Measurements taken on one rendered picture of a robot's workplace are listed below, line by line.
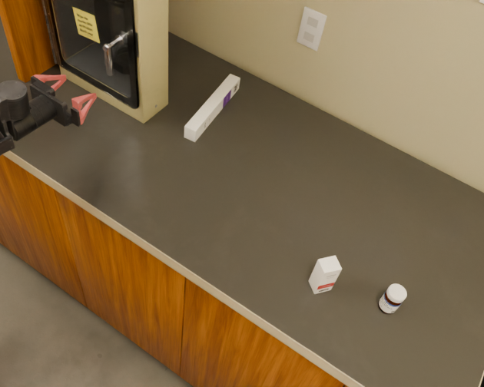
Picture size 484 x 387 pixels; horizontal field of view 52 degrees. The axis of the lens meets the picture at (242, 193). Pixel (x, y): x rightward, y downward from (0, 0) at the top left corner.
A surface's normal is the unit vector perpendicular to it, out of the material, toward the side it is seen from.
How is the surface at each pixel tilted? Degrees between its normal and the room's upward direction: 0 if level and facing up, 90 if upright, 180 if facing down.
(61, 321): 0
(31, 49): 90
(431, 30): 90
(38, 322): 0
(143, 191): 0
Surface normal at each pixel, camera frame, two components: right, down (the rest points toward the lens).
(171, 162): 0.11, -0.62
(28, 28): 0.83, 0.49
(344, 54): -0.55, 0.61
